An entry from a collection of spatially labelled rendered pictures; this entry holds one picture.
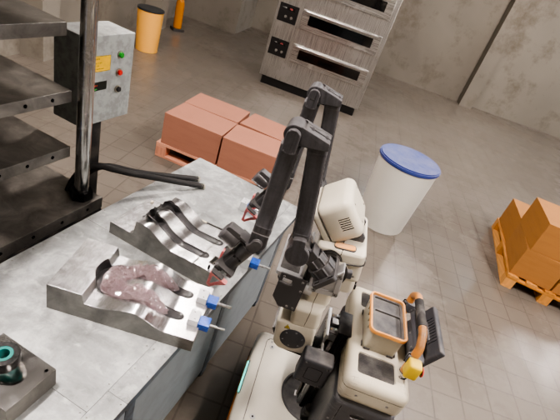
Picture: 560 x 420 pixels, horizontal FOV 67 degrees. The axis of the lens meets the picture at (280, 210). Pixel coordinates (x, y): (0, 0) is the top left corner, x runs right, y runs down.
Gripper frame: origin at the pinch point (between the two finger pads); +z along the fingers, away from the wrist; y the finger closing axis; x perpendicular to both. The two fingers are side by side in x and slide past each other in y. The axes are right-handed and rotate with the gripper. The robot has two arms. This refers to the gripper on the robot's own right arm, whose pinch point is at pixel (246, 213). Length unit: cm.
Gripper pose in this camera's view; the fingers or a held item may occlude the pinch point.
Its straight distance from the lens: 184.1
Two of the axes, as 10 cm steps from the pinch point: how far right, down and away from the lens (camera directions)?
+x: 7.1, 6.7, 2.2
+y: -2.0, 4.9, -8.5
